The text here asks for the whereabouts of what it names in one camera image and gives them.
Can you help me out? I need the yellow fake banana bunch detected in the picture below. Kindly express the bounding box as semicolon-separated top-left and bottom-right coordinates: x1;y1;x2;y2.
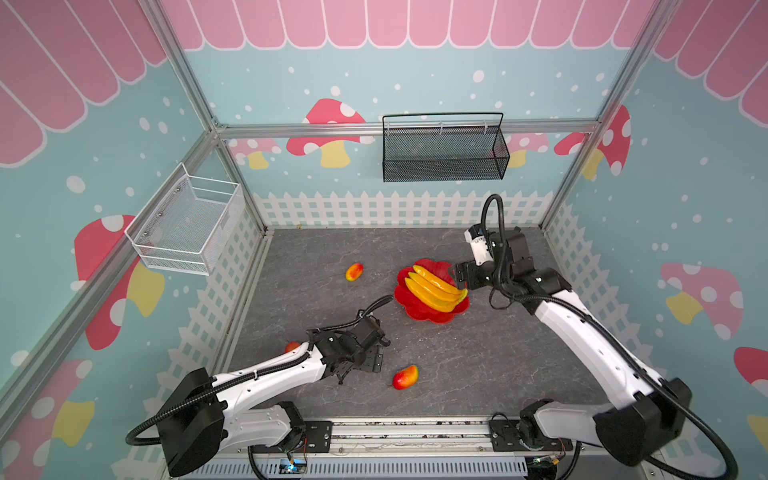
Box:
405;265;468;313

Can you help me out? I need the red yellow mango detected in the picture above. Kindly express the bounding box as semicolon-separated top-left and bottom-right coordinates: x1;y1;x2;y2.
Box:
345;263;364;282
392;365;419;390

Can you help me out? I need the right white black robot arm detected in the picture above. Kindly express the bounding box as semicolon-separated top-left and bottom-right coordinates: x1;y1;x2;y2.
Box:
454;224;692;466

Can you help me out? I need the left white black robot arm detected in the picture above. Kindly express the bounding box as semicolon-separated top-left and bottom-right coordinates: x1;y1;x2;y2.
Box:
156;314;390;477

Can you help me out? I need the red flower-shaped fruit bowl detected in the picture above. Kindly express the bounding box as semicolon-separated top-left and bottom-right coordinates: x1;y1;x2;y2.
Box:
394;259;470;324

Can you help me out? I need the red yellow fruit at left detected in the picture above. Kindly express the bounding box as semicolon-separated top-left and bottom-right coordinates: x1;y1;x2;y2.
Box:
284;342;301;353

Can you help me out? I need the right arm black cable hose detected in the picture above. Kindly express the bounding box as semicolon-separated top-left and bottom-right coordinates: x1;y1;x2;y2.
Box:
479;193;739;480

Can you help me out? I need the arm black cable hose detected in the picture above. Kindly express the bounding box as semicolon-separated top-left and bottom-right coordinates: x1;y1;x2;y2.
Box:
479;193;739;480
124;293;394;448

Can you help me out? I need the aluminium front rail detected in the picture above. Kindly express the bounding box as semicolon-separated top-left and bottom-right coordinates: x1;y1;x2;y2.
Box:
161;415;658;463

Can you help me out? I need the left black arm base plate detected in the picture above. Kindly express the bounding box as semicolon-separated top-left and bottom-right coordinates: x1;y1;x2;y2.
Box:
253;421;334;454

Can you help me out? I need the black wire mesh basket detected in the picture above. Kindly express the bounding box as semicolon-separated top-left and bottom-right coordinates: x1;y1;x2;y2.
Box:
381;112;511;183

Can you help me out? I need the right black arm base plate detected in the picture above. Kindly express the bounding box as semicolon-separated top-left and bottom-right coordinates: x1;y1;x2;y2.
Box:
488;415;573;455

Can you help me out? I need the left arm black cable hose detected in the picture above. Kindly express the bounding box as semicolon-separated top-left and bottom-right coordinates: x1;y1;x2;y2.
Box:
124;293;394;448

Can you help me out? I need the white wire mesh basket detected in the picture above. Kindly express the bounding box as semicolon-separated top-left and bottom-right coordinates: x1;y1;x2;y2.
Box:
125;164;245;276

